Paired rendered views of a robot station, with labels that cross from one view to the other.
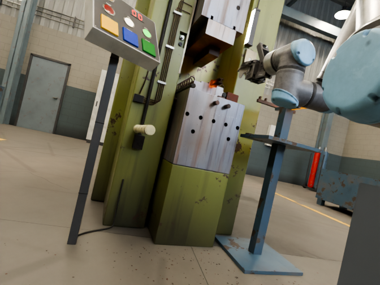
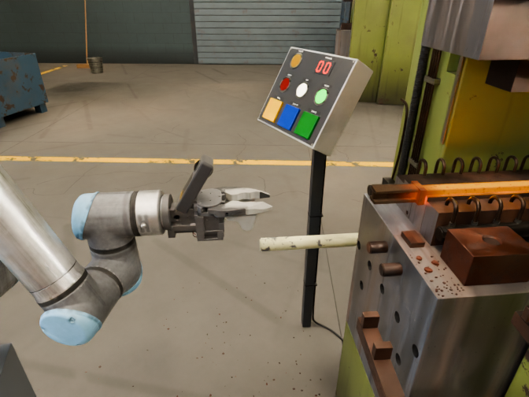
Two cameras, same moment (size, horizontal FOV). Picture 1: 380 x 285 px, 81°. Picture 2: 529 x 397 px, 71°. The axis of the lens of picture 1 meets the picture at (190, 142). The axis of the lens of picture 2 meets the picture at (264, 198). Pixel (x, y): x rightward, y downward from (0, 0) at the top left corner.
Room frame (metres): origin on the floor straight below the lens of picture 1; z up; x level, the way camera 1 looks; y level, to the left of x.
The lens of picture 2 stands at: (1.23, -0.81, 1.36)
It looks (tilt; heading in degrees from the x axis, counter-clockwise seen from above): 29 degrees down; 105
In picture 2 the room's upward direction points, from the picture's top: straight up
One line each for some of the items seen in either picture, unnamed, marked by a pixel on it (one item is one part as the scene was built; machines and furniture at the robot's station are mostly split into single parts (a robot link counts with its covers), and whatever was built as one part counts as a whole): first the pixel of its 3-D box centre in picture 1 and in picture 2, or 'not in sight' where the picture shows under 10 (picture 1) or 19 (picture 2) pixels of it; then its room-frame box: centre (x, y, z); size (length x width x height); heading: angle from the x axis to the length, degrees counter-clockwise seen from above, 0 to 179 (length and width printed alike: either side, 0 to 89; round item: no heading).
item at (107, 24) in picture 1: (109, 26); (273, 110); (0.92, 0.44, 1.01); 0.07 x 0.05 x 0.07; 136
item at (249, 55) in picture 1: (249, 62); not in sight; (1.59, -0.29, 1.27); 0.09 x 0.02 x 0.17; 111
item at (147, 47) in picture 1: (148, 48); (307, 125); (1.06, 0.30, 1.01); 0.07 x 0.05 x 0.07; 136
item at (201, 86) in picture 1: (195, 93); (502, 198); (1.55, 0.04, 0.96); 0.42 x 0.20 x 0.09; 21
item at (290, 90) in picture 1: (289, 89); (114, 264); (0.76, -0.30, 0.86); 0.12 x 0.09 x 0.12; 98
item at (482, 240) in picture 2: (227, 99); (486, 254); (1.48, -0.18, 0.95); 0.12 x 0.09 x 0.07; 21
